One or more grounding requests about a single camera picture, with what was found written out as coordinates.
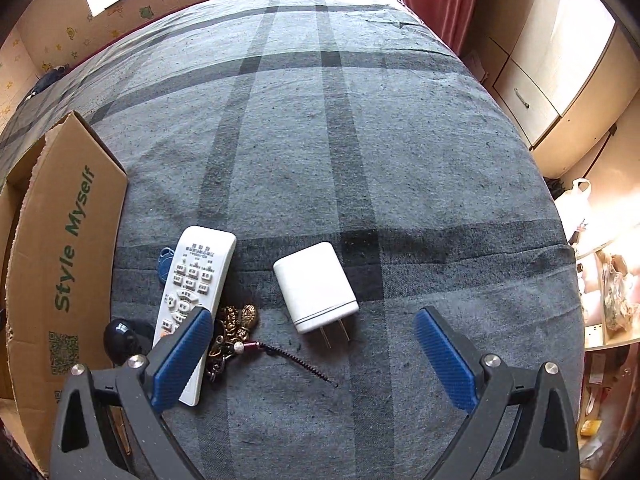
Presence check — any bronze keychain with beads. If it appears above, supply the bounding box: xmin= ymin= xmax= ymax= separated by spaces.
xmin=204 ymin=304 xmax=338 ymax=388

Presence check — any dark blue cloth bundle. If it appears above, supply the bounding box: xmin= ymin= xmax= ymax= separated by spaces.
xmin=26 ymin=65 xmax=70 ymax=99

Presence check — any white remote control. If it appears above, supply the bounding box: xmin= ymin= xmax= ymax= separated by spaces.
xmin=151 ymin=226 xmax=236 ymax=413

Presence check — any black round object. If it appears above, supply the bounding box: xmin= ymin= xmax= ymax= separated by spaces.
xmin=103 ymin=318 xmax=154 ymax=366

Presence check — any blue plastic clip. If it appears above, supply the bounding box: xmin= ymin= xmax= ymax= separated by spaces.
xmin=156 ymin=247 xmax=175 ymax=285

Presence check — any beige wardrobe cabinet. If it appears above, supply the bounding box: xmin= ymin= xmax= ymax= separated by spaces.
xmin=462 ymin=0 xmax=639 ymax=178

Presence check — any white plastic bag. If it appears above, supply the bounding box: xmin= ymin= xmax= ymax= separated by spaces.
xmin=554 ymin=178 xmax=599 ymax=256

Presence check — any brown cardboard box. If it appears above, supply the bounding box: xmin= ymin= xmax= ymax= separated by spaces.
xmin=1 ymin=112 xmax=128 ymax=472

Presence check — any large white power adapter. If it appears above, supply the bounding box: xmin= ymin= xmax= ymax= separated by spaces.
xmin=272 ymin=242 xmax=359 ymax=349

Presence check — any grey plaid bed cover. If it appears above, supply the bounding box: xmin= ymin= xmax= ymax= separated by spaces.
xmin=1 ymin=0 xmax=584 ymax=479

